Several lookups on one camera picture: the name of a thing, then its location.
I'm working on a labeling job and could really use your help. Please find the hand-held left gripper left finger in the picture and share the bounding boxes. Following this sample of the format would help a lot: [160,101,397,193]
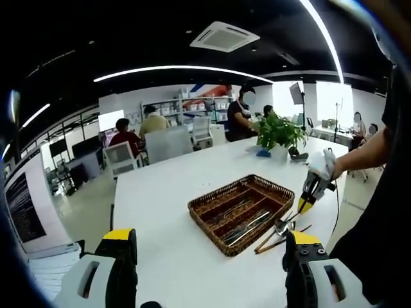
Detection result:
[53,228,139,308]

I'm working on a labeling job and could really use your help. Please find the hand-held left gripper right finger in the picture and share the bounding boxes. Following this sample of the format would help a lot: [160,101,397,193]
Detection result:
[284,230,372,308]

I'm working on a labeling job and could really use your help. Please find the silver spoon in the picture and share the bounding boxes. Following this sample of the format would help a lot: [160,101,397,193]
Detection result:
[274,218,290,237]
[287,210,305,234]

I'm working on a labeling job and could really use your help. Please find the brown wicker storage slots tray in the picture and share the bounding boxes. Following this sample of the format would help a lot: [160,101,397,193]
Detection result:
[187,174,296,257]

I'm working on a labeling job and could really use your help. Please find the silver fork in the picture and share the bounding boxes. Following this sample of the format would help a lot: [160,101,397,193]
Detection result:
[214,205,251,225]
[218,200,254,222]

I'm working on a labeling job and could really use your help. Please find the white storage shelf rack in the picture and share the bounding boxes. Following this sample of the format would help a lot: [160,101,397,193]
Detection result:
[140,94,234,126]

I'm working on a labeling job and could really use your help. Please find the black curved object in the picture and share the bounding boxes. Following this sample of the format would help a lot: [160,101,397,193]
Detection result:
[288,146,310,162]

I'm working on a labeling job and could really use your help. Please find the green plant in white pot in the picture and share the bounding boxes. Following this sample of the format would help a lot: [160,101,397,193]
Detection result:
[256,114,309,161]

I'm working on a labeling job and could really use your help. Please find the person's black clothing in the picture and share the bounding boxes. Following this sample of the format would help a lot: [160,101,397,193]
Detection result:
[329,60,411,305]

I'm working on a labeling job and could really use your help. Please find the black panel on tripod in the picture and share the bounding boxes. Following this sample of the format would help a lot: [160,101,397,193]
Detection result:
[288,81,306,130]

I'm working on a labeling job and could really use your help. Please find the white laptop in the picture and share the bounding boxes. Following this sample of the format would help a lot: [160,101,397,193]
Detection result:
[3,147,85,291]

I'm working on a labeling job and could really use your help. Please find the small white cabinet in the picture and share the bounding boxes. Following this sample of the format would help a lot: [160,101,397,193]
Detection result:
[210,123,225,145]

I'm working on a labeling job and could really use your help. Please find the white office chair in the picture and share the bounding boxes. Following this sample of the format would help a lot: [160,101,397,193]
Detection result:
[102,141,142,176]
[191,117,214,150]

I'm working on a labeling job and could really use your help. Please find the long ceiling light strip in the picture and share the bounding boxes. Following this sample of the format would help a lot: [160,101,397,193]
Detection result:
[301,0,345,85]

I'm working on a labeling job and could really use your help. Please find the black desk monitors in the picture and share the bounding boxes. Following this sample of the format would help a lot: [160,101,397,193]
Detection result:
[71,136,100,158]

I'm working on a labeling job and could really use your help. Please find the black screen on stand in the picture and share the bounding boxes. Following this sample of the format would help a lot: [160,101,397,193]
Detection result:
[48,139,69,158]

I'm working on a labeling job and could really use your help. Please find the grey mesh office chair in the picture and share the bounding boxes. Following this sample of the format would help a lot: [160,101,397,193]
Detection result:
[144,126,193,164]

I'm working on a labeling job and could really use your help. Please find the white ceiling air conditioner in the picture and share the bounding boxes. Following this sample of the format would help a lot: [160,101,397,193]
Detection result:
[189,21,261,53]

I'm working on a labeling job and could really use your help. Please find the curved ceiling light strip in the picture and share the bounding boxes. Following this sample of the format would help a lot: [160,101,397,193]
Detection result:
[92,65,274,85]

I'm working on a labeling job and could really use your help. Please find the short ceiling light strip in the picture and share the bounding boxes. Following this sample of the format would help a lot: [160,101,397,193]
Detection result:
[21,103,51,128]

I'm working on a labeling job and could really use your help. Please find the bright white wall display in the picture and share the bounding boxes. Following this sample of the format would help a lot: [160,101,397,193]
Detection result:
[98,109,125,132]

